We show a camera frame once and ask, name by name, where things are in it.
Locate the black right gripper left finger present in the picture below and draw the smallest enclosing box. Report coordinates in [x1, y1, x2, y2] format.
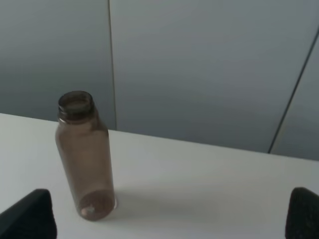
[0, 189, 57, 239]

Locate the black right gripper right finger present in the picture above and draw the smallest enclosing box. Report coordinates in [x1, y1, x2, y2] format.
[285, 187, 319, 239]

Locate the translucent brown plastic bottle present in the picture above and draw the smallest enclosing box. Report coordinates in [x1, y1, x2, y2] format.
[55, 91, 116, 221]

